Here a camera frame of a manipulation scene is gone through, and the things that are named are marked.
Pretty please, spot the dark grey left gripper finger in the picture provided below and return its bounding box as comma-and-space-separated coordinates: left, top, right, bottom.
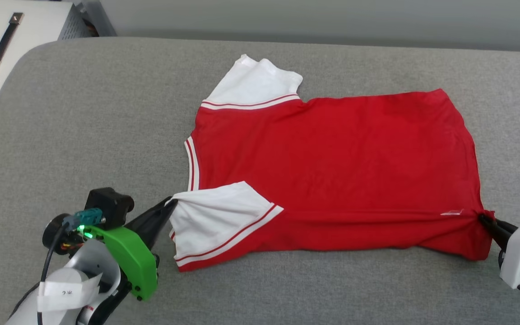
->
127, 197, 175, 231
134, 201, 178, 251

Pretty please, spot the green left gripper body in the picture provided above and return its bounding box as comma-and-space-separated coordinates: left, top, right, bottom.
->
42, 214, 159, 302

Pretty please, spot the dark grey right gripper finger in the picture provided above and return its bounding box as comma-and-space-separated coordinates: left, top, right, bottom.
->
486, 224, 512, 250
479, 214, 518, 235

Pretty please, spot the red and white basketball jersey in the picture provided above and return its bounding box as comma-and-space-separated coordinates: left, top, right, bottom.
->
168, 54, 496, 273

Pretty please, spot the white equipment box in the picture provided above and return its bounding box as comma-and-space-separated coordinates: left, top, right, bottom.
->
0, 0, 93, 136

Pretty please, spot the teal left camera connector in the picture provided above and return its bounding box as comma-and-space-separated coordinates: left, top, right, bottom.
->
61, 208, 103, 231

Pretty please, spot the white paper label strap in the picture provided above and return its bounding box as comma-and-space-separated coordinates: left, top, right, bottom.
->
38, 273, 102, 312

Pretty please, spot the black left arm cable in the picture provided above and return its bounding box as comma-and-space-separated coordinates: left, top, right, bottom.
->
37, 223, 69, 325

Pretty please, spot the grey metal partition post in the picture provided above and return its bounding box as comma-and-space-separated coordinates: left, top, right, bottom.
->
75, 0, 117, 37

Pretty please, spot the black box carry handle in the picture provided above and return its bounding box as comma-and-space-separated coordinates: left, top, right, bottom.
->
0, 13, 24, 74

